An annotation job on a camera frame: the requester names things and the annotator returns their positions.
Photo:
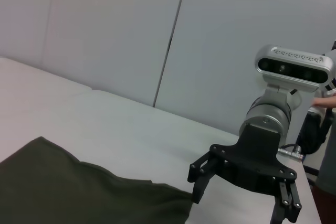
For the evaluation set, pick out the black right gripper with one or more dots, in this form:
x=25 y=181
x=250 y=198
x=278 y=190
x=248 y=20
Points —
x=257 y=163

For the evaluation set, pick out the dark green t-shirt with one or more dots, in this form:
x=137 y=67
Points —
x=78 y=190

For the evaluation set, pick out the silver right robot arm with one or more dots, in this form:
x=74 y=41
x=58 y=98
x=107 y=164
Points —
x=270 y=113

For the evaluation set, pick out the person in gray-green shirt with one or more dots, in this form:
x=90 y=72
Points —
x=328 y=169

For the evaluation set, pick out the person's hand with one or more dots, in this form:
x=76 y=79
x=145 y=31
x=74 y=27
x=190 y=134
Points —
x=321 y=102

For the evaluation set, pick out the black rounded equipment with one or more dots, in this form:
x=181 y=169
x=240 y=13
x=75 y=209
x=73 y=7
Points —
x=315 y=134

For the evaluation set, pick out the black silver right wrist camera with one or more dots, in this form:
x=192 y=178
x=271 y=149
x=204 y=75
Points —
x=294 y=69

